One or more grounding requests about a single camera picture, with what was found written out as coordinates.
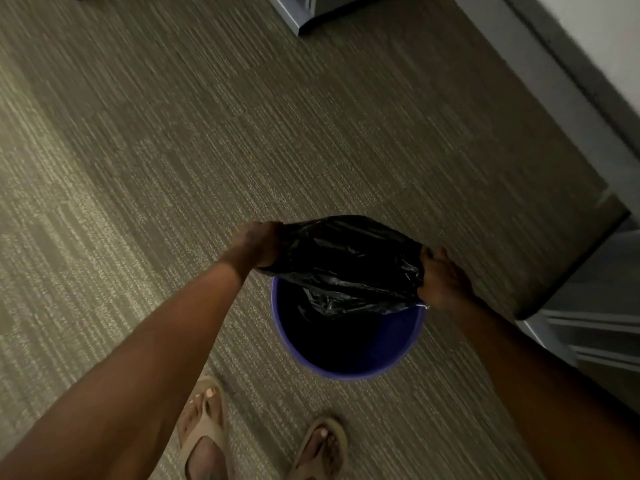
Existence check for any person's left hand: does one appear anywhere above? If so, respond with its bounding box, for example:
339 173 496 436
223 221 285 279

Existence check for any person's right hand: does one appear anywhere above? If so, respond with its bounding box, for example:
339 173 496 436
418 246 476 312

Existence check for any black plastic trash bag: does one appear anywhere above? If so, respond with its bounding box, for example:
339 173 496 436
256 215 426 318

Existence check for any person's right forearm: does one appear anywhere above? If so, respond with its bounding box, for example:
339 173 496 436
450 295 640 480

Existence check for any person's left forearm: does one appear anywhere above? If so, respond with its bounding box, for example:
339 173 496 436
0 259 249 480

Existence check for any purple round trash bin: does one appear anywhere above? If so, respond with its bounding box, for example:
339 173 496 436
270 276 427 381

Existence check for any person's left foot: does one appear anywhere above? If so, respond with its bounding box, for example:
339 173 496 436
176 388 227 480

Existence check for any person's foot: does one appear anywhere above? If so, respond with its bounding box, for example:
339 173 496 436
298 426 344 480
176 388 227 480

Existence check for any beige left sandal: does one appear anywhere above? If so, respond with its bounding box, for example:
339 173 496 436
175 376 230 480

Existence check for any beige sandal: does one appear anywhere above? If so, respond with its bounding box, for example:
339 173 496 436
286 416 349 480
175 376 230 480

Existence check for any beige right sandal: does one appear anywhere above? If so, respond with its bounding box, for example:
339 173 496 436
286 416 349 480

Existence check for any person's right foot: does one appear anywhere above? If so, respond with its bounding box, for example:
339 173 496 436
298 426 344 480

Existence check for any grey cabinet base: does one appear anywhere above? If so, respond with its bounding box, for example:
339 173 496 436
266 0 391 36

